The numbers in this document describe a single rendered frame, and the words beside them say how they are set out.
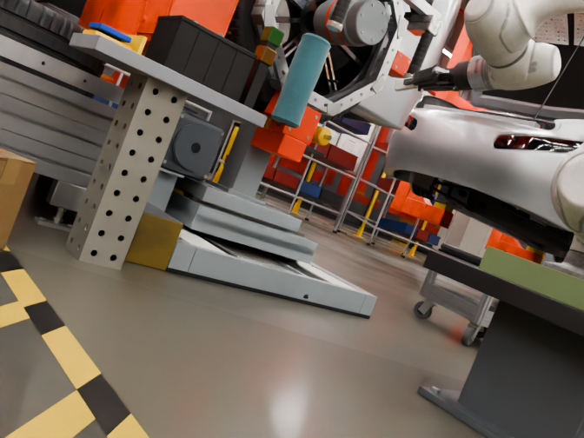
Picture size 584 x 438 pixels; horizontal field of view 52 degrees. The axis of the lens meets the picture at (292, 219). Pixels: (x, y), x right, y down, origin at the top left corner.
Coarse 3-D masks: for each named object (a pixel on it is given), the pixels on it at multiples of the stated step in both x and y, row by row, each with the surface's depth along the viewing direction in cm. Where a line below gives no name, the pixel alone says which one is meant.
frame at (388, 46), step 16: (256, 0) 173; (272, 0) 171; (400, 0) 198; (256, 16) 172; (272, 16) 171; (400, 16) 201; (256, 32) 176; (400, 32) 201; (384, 48) 206; (384, 64) 202; (272, 80) 182; (368, 80) 203; (384, 80) 203; (320, 96) 189; (336, 96) 199; (352, 96) 197; (320, 112) 197; (336, 112) 195
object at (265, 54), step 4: (256, 48) 147; (260, 48) 146; (264, 48) 145; (268, 48) 145; (256, 52) 147; (260, 52) 145; (264, 52) 145; (268, 52) 145; (272, 52) 146; (260, 56) 145; (264, 56) 145; (268, 56) 146; (272, 56) 146; (256, 60) 146; (260, 60) 145; (264, 60) 145; (268, 60) 146; (272, 60) 147; (268, 64) 146; (272, 64) 147
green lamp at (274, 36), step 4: (264, 28) 147; (268, 28) 146; (272, 28) 144; (276, 28) 145; (264, 32) 146; (268, 32) 145; (272, 32) 145; (276, 32) 145; (280, 32) 146; (264, 36) 146; (268, 36) 145; (272, 36) 145; (276, 36) 146; (280, 36) 146; (260, 40) 147; (264, 40) 146; (268, 40) 145; (272, 40) 145; (276, 40) 146; (280, 40) 146; (272, 44) 146; (276, 44) 146; (280, 44) 147
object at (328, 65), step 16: (304, 0) 189; (320, 0) 196; (304, 16) 195; (304, 32) 192; (336, 48) 222; (352, 48) 216; (368, 48) 209; (336, 64) 219; (352, 64) 212; (368, 64) 209; (320, 80) 218; (352, 80) 207
